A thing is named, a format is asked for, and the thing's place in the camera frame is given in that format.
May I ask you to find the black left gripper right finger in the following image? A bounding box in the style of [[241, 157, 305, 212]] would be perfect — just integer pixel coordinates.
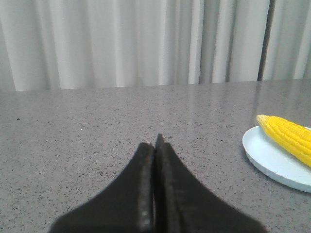
[[154, 134, 266, 233]]

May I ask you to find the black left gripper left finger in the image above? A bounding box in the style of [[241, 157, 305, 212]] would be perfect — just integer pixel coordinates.
[[50, 143, 154, 233]]

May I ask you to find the yellow plastic corn cob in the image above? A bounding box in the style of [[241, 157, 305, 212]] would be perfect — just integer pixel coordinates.
[[256, 115, 311, 166]]

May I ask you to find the white pleated curtain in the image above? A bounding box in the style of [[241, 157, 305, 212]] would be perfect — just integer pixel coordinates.
[[0, 0, 311, 91]]

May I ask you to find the light blue round plate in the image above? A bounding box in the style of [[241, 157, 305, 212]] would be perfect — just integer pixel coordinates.
[[242, 126, 311, 193]]

